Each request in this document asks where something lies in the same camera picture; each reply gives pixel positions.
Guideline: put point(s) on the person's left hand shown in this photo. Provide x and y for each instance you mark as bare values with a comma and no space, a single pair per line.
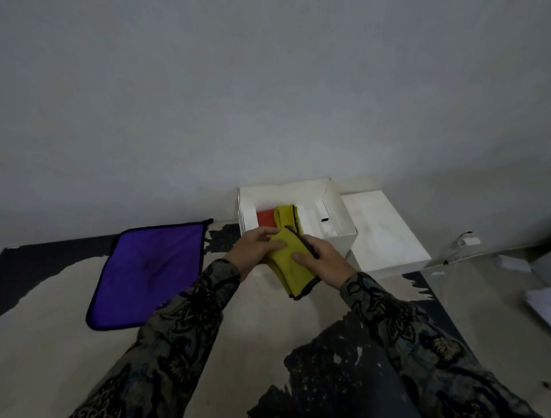
252,252

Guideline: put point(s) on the person's right hand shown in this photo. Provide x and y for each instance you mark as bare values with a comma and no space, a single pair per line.
329,265

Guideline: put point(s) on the white box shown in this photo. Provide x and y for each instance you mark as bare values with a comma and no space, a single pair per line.
340,239

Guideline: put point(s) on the red cloth with blue trim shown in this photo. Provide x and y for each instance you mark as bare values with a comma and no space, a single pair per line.
266,218

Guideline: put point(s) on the purple grey cloth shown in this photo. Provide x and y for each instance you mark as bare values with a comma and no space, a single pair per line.
146,275

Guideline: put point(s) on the person's left forearm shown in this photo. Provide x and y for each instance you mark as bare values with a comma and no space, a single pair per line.
163,344

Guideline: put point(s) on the person's right forearm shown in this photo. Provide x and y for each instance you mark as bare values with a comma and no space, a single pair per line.
422,344

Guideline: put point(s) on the white box lid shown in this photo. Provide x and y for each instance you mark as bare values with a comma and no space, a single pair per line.
383,232

